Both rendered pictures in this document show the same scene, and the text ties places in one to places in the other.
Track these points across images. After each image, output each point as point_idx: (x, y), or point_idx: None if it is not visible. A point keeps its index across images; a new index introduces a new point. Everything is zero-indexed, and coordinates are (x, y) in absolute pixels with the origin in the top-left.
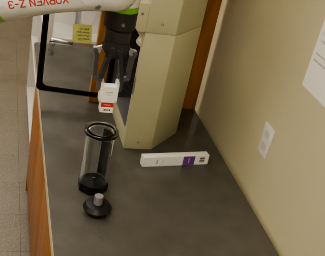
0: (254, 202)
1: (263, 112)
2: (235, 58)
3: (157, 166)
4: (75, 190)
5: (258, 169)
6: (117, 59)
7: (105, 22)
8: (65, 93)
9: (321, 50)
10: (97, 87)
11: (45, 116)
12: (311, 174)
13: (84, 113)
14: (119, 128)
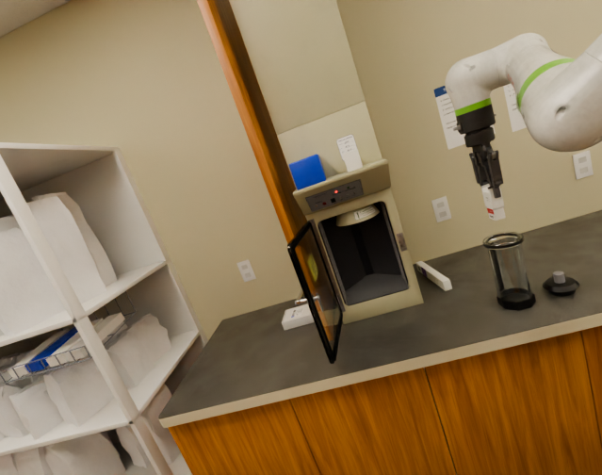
0: (463, 249)
1: (421, 201)
2: None
3: None
4: (534, 308)
5: (448, 230)
6: (479, 166)
7: (488, 121)
8: (315, 359)
9: (449, 118)
10: (500, 193)
11: (379, 362)
12: (502, 176)
13: (359, 337)
14: (395, 304)
